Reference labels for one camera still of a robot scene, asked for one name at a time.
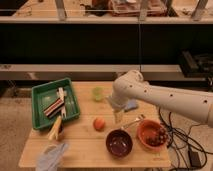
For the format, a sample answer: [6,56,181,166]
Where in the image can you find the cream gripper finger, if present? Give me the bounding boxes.
[114,111,123,123]

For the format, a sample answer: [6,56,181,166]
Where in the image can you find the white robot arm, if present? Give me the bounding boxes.
[108,70,213,127]

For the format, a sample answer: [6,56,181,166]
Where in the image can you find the orange bowl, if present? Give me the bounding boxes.
[137,119,168,152]

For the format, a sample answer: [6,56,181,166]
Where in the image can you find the red grapes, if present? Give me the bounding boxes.
[146,129,168,146]

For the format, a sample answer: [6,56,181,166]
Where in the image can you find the black power adapter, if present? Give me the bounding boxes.
[188,151,201,167]

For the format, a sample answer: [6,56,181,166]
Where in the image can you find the dark purple bowl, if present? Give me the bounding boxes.
[106,129,133,158]

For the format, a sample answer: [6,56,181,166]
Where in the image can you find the green plastic tray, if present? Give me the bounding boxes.
[31,78,80,130]

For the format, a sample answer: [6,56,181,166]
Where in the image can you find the blue sponge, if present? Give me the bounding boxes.
[124,99,138,112]

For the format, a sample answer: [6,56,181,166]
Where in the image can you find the metal spoon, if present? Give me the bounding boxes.
[121,114,145,130]

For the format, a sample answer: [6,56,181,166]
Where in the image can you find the black device on shelf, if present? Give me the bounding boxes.
[179,51,213,78]

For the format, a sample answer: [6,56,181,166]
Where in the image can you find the orange fruit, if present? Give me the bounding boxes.
[93,117,106,131]

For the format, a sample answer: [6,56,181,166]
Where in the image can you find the clear plastic bag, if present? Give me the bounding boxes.
[35,143,69,171]

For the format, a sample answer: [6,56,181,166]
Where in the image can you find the clutter pile on shelf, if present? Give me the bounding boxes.
[82,0,167,17]

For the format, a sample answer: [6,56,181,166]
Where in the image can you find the white plastic tool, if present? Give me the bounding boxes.
[58,87,66,118]

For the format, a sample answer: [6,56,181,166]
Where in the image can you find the green cup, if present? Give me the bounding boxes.
[92,87,104,102]

